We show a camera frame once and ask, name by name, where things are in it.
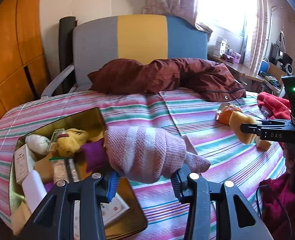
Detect purple snack packet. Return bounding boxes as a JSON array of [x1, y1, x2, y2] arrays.
[[81, 138, 109, 173]]

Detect pink knitted sock roll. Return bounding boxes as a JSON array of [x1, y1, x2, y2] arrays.
[[105, 126, 210, 184]]

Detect red towel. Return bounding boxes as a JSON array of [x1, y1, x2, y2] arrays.
[[257, 92, 291, 120]]

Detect white sock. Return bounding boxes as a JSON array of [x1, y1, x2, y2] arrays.
[[25, 134, 50, 155]]

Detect tan sponge block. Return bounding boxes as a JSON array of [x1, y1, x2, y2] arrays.
[[34, 158, 53, 184]]

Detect orange snack packet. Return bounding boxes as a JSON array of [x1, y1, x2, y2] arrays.
[[215, 103, 242, 125]]

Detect cracker pack green ends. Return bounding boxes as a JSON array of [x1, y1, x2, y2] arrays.
[[50, 157, 80, 183]]

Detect brown-red puffer jacket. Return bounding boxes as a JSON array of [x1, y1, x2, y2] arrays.
[[88, 58, 246, 102]]

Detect white foam block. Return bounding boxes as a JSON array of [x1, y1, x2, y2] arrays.
[[22, 170, 47, 213]]

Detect gold metal tray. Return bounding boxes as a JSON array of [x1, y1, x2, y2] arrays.
[[9, 108, 148, 239]]

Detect dark red garment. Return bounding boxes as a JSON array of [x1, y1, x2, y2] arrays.
[[259, 173, 295, 239]]

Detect yellow sock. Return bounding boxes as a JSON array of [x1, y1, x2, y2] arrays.
[[56, 128, 89, 158]]

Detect cluttered wooden desk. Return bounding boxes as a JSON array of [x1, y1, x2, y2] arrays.
[[208, 30, 295, 95]]

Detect small green white box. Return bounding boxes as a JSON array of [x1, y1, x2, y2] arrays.
[[47, 128, 65, 153]]

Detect white medicine box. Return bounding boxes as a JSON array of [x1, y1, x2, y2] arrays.
[[14, 144, 37, 185]]

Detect yellow sponge wedge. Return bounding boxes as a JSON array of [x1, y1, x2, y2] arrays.
[[10, 202, 32, 236]]

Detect wooden wardrobe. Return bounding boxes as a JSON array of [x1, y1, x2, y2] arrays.
[[0, 0, 50, 119]]

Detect grey yellow blue headboard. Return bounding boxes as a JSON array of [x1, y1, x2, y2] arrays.
[[73, 14, 208, 91]]

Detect striped bed sheet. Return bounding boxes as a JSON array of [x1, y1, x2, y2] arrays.
[[0, 87, 288, 240]]

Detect beige medicine box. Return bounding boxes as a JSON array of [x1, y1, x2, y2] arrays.
[[73, 193, 130, 239]]

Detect large yellow sponge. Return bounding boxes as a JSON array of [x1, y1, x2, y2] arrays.
[[229, 111, 272, 151]]

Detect black rolled mat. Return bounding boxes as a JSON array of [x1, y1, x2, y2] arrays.
[[59, 16, 77, 93]]

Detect person right hand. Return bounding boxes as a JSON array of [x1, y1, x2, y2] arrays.
[[280, 142, 295, 174]]

